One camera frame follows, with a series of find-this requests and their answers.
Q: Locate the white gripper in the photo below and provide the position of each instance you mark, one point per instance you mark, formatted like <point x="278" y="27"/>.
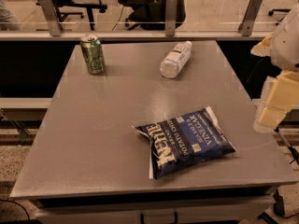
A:
<point x="287" y="48"/>

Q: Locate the green soda can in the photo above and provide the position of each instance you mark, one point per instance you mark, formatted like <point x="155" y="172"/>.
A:
<point x="93" y="54"/>

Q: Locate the clear plastic water bottle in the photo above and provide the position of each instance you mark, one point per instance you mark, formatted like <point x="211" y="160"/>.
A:
<point x="176" y="59"/>

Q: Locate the blue Kettle chips bag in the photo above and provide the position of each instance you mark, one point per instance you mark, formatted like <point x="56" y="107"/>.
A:
<point x="184" y="141"/>

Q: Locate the black office chair middle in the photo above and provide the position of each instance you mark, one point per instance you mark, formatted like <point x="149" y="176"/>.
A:
<point x="150" y="14"/>

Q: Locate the right metal glass bracket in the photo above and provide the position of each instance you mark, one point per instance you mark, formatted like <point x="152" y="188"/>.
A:
<point x="246" y="26"/>

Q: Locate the black drawer handle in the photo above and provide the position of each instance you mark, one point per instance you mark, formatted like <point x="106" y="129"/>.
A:
<point x="166" y="218"/>

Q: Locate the left metal glass bracket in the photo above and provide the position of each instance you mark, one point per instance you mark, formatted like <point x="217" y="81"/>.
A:
<point x="49" y="12"/>

